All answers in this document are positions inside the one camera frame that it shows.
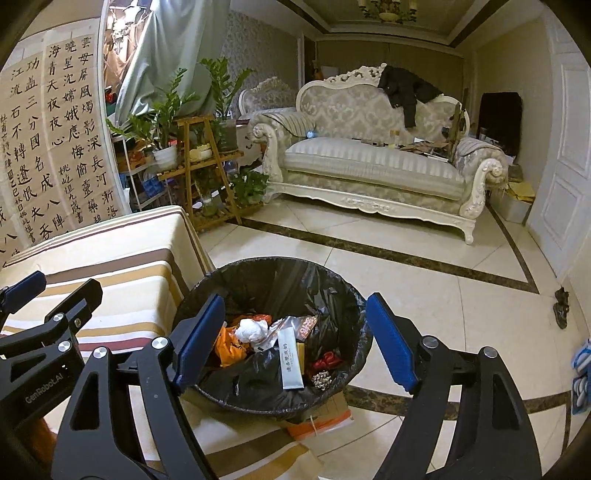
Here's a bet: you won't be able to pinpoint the white door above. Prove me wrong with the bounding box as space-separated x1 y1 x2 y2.
526 9 591 278

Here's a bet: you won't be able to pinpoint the ornate white armchair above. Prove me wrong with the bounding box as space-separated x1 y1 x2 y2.
238 76 298 116

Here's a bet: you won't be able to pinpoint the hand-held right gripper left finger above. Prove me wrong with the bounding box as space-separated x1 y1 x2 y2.
56 293 227 480

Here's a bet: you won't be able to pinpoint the brass chandelier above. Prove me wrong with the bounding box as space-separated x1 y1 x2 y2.
358 0 419 23

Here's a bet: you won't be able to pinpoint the striped tablecloth table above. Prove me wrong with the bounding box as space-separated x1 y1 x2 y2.
0 205 324 480

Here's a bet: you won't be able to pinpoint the black jacket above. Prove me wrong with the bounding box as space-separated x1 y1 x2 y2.
378 65 444 129

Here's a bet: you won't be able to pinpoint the dark red wrapper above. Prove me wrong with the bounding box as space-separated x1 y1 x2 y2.
311 351 340 374

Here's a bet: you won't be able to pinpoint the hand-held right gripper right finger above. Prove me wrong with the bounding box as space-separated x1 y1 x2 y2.
366 293 543 480

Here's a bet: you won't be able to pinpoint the blue white slippers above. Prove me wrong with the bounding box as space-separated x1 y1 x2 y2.
571 338 591 416

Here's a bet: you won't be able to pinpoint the dark upright panel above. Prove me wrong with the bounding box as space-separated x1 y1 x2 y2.
478 91 523 155

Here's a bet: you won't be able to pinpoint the orange brown cloth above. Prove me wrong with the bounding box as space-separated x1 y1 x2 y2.
28 418 57 464

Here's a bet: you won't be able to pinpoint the grey box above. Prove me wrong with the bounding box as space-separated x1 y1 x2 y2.
489 189 532 224

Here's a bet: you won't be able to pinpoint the small dark floor object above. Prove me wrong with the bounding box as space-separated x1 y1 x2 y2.
553 287 570 329

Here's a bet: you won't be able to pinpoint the yellow cardboard box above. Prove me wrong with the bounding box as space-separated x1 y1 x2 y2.
505 180 536 204

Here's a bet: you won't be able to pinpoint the calligraphy paper wall hanging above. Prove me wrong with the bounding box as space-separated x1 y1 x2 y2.
0 32 132 268

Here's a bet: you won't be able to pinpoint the orange white flat bag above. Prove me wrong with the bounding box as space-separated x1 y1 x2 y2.
286 397 354 441

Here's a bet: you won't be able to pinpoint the white orange-printed plastic bag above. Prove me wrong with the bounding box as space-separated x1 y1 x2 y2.
233 315 320 354

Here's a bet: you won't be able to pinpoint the pile of papers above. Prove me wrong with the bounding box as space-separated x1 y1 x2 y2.
399 141 451 161

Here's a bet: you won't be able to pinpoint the green plant in white pot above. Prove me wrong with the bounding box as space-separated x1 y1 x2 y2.
107 68 201 171

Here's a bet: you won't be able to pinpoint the ornate white sofa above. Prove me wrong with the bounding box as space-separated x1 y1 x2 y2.
247 63 509 244

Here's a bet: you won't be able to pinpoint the long white paper packet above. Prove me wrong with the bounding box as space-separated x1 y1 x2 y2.
276 329 306 389

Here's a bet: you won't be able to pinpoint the black-lined trash bin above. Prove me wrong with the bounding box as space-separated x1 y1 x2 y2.
171 256 375 421

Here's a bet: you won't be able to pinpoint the leafy green floor plant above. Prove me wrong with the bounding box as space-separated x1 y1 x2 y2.
228 168 269 206

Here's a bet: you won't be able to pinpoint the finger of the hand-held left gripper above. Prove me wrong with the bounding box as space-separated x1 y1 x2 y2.
0 271 47 319
0 279 102 358

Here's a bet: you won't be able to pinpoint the tall green plant dark pot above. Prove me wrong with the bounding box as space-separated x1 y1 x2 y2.
199 56 254 153

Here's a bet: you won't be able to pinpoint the wooden plant stand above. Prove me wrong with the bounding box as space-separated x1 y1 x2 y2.
157 115 259 232

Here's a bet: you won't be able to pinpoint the orange plastic bag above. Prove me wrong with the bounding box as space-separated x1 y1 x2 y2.
215 314 273 367

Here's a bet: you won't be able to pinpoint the white metal rack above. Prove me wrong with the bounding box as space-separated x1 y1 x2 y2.
111 134 167 210

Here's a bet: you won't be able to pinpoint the pale green curtain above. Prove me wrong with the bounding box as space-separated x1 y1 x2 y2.
113 0 234 123

